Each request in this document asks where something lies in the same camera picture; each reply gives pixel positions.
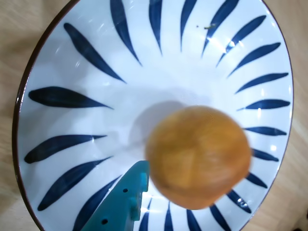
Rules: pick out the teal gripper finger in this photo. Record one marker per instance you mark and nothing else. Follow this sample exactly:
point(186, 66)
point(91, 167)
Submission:
point(115, 204)

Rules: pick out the small orange with dimpled end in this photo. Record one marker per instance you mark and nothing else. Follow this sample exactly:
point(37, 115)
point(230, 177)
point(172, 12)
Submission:
point(199, 156)

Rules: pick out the white plate blue leaf pattern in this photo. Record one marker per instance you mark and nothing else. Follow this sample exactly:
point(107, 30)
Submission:
point(168, 79)

